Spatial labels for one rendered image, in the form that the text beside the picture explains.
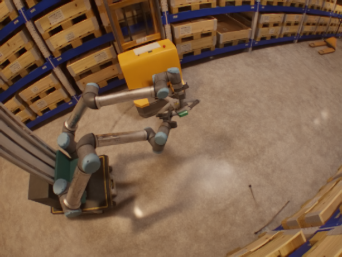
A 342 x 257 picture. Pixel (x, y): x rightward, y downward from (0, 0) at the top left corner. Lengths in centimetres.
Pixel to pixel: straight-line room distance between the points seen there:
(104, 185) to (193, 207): 109
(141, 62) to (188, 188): 173
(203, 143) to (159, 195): 92
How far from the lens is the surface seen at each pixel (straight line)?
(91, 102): 130
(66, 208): 148
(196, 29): 308
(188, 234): 213
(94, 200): 212
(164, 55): 240
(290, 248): 161
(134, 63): 234
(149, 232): 218
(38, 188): 199
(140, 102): 249
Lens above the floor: 212
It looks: 57 degrees down
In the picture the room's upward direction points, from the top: 12 degrees counter-clockwise
